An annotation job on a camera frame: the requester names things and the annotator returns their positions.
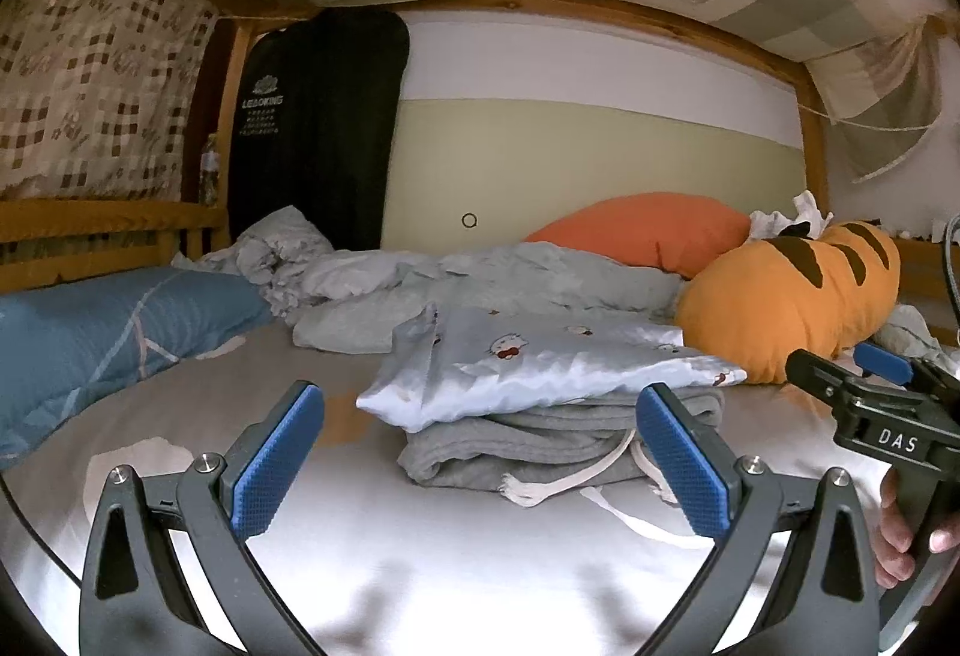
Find black hanging garment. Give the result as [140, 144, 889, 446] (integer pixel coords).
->
[226, 7, 410, 250]

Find orange pillow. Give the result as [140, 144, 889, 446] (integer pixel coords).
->
[526, 193, 750, 279]

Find light blue Hello Kitty pants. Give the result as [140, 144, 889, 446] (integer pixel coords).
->
[356, 303, 747, 433]

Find blue patterned pillow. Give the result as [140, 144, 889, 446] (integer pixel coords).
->
[2, 266, 272, 469]

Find crumpled grey blanket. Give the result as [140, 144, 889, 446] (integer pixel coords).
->
[171, 206, 682, 354]

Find black cable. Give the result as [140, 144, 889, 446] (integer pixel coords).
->
[0, 474, 85, 589]

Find person's right hand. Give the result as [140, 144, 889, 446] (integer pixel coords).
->
[871, 468, 960, 591]

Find plaid bed curtain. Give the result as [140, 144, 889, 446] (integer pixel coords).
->
[2, 0, 217, 201]

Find wooden bed rail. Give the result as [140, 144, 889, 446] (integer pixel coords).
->
[2, 199, 229, 293]

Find yellow tiger-striped plush pillow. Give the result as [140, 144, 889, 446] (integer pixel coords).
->
[675, 222, 901, 385]

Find white crumpled cloth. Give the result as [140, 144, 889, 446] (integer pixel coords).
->
[748, 190, 833, 240]

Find grey-green small cloth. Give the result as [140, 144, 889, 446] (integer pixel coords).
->
[874, 303, 958, 376]

